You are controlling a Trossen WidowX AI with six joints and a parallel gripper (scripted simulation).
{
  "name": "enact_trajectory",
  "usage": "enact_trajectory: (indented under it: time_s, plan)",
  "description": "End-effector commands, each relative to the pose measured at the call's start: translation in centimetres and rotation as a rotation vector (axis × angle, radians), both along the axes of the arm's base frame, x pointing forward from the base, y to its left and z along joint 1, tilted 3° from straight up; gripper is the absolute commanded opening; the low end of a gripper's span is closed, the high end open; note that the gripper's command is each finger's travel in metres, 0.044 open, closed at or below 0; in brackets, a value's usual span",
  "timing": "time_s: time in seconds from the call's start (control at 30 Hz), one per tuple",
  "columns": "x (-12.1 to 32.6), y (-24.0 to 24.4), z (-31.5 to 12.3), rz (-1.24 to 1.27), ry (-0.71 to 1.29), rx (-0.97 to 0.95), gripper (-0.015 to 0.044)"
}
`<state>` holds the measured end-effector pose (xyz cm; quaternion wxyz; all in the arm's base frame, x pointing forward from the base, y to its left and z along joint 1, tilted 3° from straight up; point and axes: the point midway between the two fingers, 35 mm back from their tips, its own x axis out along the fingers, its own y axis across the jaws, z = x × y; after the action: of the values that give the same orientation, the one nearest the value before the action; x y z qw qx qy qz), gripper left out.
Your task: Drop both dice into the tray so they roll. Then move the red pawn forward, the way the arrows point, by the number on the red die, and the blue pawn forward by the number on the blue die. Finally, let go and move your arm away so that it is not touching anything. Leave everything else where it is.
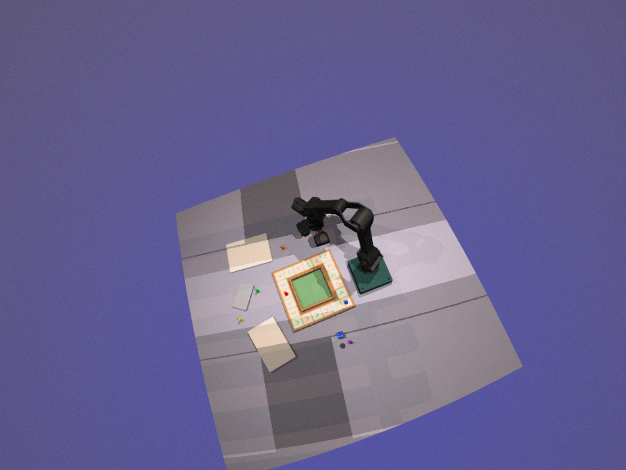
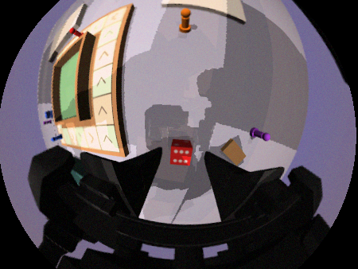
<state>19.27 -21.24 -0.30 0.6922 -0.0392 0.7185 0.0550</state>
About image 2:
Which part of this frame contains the blue die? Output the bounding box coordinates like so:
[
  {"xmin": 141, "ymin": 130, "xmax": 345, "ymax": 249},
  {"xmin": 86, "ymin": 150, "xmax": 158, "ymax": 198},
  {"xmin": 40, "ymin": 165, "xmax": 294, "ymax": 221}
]
[{"xmin": 45, "ymin": 111, "xmax": 53, "ymax": 119}]

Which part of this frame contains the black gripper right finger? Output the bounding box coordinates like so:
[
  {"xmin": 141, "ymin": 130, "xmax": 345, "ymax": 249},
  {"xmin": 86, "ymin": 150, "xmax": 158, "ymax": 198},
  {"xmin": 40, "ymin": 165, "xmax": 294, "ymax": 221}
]
[{"xmin": 204, "ymin": 151, "xmax": 284, "ymax": 221}]

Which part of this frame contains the red die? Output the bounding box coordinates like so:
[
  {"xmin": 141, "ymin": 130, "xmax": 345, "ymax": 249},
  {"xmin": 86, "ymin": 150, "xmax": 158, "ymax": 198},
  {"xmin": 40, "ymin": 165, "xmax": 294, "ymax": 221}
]
[{"xmin": 170, "ymin": 138, "xmax": 193, "ymax": 166}]

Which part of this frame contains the orange pawn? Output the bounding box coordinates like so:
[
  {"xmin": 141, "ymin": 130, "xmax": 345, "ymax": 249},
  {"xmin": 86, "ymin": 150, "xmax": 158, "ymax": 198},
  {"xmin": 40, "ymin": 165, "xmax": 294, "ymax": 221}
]
[{"xmin": 180, "ymin": 9, "xmax": 192, "ymax": 33}]

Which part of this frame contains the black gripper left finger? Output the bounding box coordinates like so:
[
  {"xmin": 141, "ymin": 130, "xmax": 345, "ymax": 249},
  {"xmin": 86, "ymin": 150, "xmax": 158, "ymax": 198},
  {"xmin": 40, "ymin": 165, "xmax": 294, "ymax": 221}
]
[{"xmin": 80, "ymin": 147, "xmax": 163, "ymax": 217}]

